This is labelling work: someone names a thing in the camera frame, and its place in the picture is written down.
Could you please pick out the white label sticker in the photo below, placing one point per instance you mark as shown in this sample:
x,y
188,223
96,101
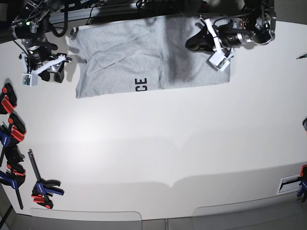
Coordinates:
x,y
289,184

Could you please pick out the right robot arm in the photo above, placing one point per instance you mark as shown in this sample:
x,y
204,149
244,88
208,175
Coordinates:
x,y
32,28

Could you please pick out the bar clamp on table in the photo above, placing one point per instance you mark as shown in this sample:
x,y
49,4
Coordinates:
x,y
43,189

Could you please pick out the lower blue-red clamp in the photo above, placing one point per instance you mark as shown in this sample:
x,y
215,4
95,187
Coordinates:
x,y
15,175

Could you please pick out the right edge blue clamp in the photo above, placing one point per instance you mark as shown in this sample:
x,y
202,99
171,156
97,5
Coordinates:
x,y
303,191

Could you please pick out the grey T-shirt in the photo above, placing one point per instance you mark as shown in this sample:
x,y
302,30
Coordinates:
x,y
141,55

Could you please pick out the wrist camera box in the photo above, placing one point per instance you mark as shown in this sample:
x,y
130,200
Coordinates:
x,y
29,79
219,61

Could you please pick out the dark object right edge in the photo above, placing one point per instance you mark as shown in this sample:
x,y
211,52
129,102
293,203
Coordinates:
x,y
304,123

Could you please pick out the upper black-red clamp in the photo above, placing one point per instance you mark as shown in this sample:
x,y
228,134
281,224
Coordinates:
x,y
8,99

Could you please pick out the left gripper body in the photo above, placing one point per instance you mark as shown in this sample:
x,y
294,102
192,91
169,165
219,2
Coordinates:
x,y
228,32

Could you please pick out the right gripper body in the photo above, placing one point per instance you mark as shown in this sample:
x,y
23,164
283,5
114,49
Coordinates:
x,y
39,57

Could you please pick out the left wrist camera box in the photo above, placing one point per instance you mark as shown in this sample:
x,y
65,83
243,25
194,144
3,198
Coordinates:
x,y
219,61

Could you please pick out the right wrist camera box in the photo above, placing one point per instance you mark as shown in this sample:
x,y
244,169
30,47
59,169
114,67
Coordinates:
x,y
29,79

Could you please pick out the blue-red clamp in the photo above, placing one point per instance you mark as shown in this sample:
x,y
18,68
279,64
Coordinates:
x,y
15,175
13,134

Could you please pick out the middle blue-red clamp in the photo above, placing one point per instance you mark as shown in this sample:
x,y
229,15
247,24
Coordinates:
x,y
13,134

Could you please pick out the aluminium rail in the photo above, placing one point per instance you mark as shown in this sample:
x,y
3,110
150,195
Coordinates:
x,y
110,13

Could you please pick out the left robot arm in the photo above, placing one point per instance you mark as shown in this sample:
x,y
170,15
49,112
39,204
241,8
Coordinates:
x,y
256,23

